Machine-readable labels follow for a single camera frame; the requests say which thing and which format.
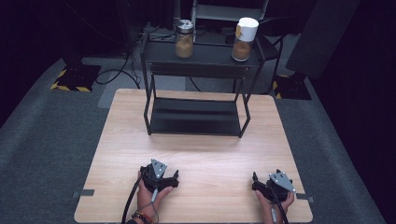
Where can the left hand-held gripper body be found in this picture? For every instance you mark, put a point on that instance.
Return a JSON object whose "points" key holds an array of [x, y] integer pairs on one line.
{"points": [[155, 175]]}

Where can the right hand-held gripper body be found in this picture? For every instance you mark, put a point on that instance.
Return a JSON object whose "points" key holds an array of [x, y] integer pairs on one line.
{"points": [[278, 185]]}

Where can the black metal two-tier rack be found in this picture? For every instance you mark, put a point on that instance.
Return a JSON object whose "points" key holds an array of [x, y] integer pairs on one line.
{"points": [[199, 59]]}

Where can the white lid glass spice jar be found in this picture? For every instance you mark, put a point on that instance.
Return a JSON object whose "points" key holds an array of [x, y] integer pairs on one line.
{"points": [[243, 46]]}

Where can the silver lid glass spice jar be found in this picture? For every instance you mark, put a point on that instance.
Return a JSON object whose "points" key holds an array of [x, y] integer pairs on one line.
{"points": [[184, 43]]}

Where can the person's right hand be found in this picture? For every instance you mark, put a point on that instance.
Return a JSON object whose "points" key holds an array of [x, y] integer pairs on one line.
{"points": [[267, 208]]}

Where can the person's left hand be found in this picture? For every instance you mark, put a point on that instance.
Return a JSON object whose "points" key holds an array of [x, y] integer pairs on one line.
{"points": [[146, 199]]}

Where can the grey table edge tab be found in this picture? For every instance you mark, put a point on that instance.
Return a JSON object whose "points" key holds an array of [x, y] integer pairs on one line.
{"points": [[305, 197]]}

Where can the yellow black striped stand base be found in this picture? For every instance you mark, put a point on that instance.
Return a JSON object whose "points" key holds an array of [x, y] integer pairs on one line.
{"points": [[292, 88], [76, 77]]}

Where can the black metal stand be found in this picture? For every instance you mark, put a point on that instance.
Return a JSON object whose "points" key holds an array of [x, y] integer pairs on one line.
{"points": [[271, 46]]}

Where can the dark grey panel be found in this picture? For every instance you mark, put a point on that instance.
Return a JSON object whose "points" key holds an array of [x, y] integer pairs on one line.
{"points": [[323, 37]]}

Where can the grey metal frame stand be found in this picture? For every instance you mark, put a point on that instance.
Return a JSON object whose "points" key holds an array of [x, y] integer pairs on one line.
{"points": [[230, 12]]}

